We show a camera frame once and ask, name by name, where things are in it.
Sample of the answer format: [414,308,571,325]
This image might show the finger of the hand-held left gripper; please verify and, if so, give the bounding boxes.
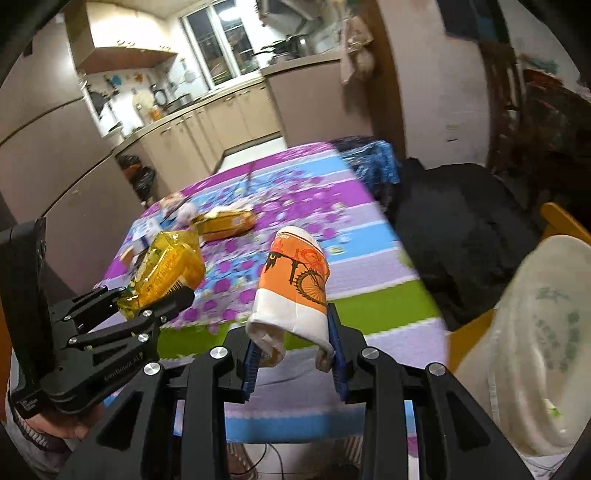
[68,287,195,352]
[50,285,126,334]

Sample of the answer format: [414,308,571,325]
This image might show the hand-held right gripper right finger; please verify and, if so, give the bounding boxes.
[325,302,536,480]

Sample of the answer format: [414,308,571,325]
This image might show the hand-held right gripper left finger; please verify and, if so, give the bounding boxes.
[55,325,260,480]

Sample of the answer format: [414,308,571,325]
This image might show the yellow plastic snack bag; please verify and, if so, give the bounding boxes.
[117,230,206,320]

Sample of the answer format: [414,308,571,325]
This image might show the orange printed paper cup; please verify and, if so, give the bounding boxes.
[246,225,336,371]

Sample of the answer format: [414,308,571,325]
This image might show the white plastic bag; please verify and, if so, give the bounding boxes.
[455,234,591,459]

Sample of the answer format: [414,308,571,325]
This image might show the white paper card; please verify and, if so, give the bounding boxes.
[121,217,160,269]

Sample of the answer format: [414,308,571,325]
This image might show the crumpled white wrapper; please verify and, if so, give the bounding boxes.
[158,193,198,228]

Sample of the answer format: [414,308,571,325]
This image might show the yellow snack packet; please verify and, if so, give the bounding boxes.
[191,206,257,243]

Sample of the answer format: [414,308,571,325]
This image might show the black garbage bag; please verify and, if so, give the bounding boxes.
[115,154,158,205]

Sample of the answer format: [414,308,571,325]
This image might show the striped floral tablecloth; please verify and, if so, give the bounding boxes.
[95,141,455,445]

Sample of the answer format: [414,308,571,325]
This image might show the beige tall cabinet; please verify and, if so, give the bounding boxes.
[0,9,145,296]

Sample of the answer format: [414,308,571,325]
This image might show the black cloth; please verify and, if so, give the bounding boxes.
[385,158,555,331]

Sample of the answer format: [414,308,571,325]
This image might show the beige kitchen base cabinets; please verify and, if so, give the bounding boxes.
[112,80,285,205]

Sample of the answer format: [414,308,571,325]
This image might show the kitchen counter peninsula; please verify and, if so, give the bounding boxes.
[260,48,376,149]

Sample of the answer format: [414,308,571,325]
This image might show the wooden chair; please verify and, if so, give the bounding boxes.
[445,200,591,376]

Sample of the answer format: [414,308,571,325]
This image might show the kitchen window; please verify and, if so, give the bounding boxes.
[179,0,265,91]

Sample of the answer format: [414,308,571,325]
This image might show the black frying pan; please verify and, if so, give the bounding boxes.
[252,34,311,66]

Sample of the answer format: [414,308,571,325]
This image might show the hanging beige towel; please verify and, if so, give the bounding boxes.
[339,15,376,86]

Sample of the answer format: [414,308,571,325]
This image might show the dark wooden furniture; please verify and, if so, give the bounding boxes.
[479,41,591,186]

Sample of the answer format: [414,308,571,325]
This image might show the range hood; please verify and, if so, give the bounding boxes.
[255,0,325,25]

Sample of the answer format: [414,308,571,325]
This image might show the black cable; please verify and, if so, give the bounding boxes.
[225,442,280,477]

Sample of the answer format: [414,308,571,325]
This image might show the beige wall cabinet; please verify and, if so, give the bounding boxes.
[64,0,179,75]

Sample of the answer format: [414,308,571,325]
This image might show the dark blue wall poster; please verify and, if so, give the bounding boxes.
[442,0,509,43]

